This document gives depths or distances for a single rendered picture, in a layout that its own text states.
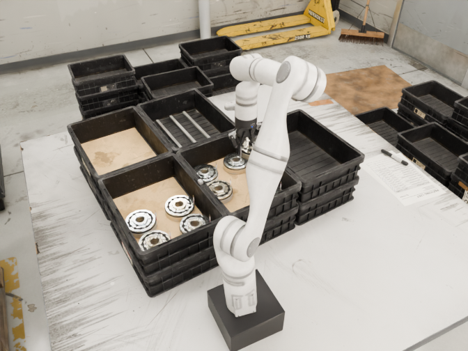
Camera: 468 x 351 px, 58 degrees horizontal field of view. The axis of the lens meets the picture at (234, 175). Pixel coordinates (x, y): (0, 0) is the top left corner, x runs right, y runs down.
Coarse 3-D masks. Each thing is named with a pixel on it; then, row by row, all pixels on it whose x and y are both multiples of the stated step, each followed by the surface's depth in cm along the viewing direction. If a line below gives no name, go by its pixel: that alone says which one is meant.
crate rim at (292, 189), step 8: (224, 136) 167; (200, 144) 163; (184, 152) 160; (184, 160) 156; (192, 168) 152; (296, 184) 146; (208, 192) 143; (280, 192) 143; (288, 192) 144; (216, 200) 140; (272, 200) 141; (224, 208) 137; (240, 208) 137; (248, 208) 137; (240, 216) 137
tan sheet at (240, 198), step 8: (224, 176) 164; (232, 176) 164; (240, 176) 164; (232, 184) 161; (240, 184) 161; (240, 192) 157; (248, 192) 157; (232, 200) 154; (240, 200) 154; (248, 200) 154; (232, 208) 151
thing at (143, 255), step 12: (168, 156) 158; (132, 168) 152; (192, 180) 148; (108, 192) 142; (204, 192) 142; (216, 204) 138; (120, 216) 134; (204, 228) 130; (132, 240) 126; (168, 240) 126; (180, 240) 127; (144, 252) 123; (156, 252) 124
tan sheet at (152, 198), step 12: (168, 180) 162; (132, 192) 157; (144, 192) 157; (156, 192) 157; (168, 192) 157; (180, 192) 157; (120, 204) 152; (132, 204) 152; (144, 204) 152; (156, 204) 152; (156, 228) 143; (168, 228) 143
